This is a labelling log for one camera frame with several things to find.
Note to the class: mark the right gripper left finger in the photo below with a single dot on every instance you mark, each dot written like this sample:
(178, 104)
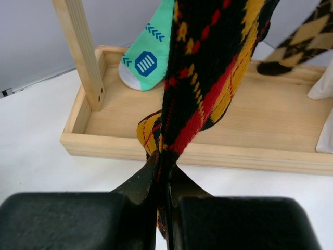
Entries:
(137, 223)

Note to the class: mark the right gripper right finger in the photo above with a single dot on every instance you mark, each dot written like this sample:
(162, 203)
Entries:
(179, 184)

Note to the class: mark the mint green sock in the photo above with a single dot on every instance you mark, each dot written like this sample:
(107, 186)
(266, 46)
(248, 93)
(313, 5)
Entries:
(144, 64)

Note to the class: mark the black red yellow argyle sock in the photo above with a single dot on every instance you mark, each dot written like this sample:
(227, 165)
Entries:
(211, 45)

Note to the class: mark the white garment on hanger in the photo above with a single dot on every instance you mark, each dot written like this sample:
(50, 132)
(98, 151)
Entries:
(322, 91)

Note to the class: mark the wooden clothes rack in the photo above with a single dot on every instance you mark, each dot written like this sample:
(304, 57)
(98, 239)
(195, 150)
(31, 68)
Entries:
(271, 124)

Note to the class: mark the black tan argyle sock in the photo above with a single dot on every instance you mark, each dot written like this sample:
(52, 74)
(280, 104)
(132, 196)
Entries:
(309, 40)

